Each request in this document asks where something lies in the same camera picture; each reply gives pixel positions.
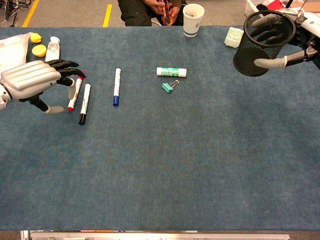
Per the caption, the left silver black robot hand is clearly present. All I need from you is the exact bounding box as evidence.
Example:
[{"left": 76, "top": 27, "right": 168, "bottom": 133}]
[{"left": 0, "top": 59, "right": 86, "bottom": 114}]

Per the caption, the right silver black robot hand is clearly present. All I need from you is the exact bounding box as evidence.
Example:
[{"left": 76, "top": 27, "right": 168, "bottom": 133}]
[{"left": 251, "top": 12, "right": 320, "bottom": 69}]

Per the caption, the red capped whiteboard marker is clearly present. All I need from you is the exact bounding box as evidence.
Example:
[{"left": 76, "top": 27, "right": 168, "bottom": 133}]
[{"left": 67, "top": 72, "right": 86, "bottom": 112}]

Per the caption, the black capped whiteboard marker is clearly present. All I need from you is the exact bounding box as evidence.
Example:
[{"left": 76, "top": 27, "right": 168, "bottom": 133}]
[{"left": 78, "top": 83, "right": 92, "bottom": 126}]

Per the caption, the black mesh pen holder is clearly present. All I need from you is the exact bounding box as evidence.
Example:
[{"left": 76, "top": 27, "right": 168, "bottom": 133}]
[{"left": 232, "top": 10, "right": 297, "bottom": 77}]

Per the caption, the blue capped whiteboard marker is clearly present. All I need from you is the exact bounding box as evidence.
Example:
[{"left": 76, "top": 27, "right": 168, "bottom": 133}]
[{"left": 112, "top": 67, "right": 122, "bottom": 107}]

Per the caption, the yellow ridged round cap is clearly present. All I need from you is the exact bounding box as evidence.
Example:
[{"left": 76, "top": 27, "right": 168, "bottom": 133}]
[{"left": 31, "top": 43, "right": 48, "bottom": 58}]

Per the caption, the white plastic bag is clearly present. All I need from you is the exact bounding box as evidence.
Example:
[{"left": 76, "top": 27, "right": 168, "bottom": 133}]
[{"left": 0, "top": 31, "right": 32, "bottom": 76}]

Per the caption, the floral white cream tube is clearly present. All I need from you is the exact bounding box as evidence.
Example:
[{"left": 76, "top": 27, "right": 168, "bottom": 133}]
[{"left": 44, "top": 36, "right": 61, "bottom": 63}]

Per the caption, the yellow lemon shaped toy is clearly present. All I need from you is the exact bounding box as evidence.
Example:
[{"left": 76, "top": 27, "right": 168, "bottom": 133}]
[{"left": 29, "top": 32, "right": 43, "bottom": 44}]

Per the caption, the white plastic basket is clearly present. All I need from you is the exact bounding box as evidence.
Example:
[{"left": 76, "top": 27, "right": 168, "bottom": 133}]
[{"left": 244, "top": 0, "right": 262, "bottom": 13}]

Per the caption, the white paper cup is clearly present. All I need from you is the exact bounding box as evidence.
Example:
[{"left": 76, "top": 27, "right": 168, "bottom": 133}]
[{"left": 182, "top": 3, "right": 205, "bottom": 38}]

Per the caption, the seated person in dark clothes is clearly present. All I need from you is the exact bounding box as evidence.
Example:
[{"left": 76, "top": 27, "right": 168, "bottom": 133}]
[{"left": 116, "top": 0, "right": 188, "bottom": 27}]

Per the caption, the teal binder clip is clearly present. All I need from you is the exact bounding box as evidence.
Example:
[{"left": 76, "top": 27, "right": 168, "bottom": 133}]
[{"left": 161, "top": 79, "right": 180, "bottom": 95}]

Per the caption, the green white glue stick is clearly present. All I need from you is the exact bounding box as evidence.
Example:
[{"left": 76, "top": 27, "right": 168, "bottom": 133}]
[{"left": 156, "top": 66, "right": 188, "bottom": 78}]

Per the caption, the patterned phone in case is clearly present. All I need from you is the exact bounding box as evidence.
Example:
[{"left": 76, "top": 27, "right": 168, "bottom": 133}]
[{"left": 162, "top": 0, "right": 174, "bottom": 26}]

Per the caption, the blue felt table mat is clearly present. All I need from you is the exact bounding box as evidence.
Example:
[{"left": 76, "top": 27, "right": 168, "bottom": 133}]
[{"left": 0, "top": 26, "right": 320, "bottom": 231}]

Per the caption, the aluminium profile rail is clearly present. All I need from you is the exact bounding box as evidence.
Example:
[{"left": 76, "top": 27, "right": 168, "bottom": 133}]
[{"left": 20, "top": 230, "right": 291, "bottom": 240}]

